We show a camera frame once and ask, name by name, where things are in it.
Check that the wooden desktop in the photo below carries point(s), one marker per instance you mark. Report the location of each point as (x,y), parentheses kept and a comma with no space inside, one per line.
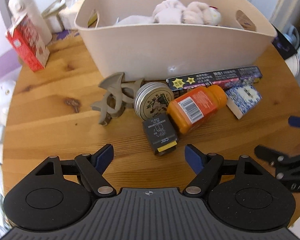
(52,130)

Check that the round metal tin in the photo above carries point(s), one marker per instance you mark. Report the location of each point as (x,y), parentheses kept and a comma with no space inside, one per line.
(152,100)

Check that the cream tissue pack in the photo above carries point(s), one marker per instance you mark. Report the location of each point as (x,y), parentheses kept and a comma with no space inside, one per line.
(68,17)

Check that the white thermos bottle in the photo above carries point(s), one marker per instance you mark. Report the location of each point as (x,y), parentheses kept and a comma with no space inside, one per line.
(37,17)

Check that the grey lilac box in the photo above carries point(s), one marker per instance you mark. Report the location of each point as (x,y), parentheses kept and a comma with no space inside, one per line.
(2,62)

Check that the blue white patterned pack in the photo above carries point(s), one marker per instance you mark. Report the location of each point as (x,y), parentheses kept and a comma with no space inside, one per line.
(242,97)

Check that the small black box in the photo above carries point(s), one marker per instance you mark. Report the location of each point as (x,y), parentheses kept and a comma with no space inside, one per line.
(158,132)

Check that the beige plastic basket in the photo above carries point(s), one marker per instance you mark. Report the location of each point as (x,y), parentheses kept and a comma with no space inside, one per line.
(165,50)

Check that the white round object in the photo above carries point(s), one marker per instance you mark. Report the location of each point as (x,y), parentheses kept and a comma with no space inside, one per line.
(293,65)

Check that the white cloth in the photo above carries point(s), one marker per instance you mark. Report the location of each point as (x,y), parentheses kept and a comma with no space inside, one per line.
(135,20)

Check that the cream wooden shelf unit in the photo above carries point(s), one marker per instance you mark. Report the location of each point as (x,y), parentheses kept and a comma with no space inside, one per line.
(290,5)

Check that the white plush toy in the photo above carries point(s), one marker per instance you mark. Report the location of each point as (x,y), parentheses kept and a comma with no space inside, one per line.
(0,105)

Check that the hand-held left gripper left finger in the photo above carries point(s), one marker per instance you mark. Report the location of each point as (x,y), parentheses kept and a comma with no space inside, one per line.
(105,156)

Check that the brown tissue pack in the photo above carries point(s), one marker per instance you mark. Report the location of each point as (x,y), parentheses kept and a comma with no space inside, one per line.
(52,17)

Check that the long black printed box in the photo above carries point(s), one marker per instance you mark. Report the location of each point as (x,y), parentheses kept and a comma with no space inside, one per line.
(215,76)

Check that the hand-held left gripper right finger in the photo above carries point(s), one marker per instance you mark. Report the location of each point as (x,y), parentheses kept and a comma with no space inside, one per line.
(193,158)

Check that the orange plastic bottle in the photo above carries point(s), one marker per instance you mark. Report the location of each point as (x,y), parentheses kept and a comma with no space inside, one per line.
(197,105)

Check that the purple floral table mat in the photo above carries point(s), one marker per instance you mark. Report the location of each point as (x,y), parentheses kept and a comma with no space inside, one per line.
(65,33)

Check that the red drink carton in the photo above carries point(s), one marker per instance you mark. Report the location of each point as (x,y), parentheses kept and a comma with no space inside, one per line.
(27,45)

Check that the grey printed plastic figure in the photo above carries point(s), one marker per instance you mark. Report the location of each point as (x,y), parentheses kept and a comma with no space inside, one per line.
(112,97)

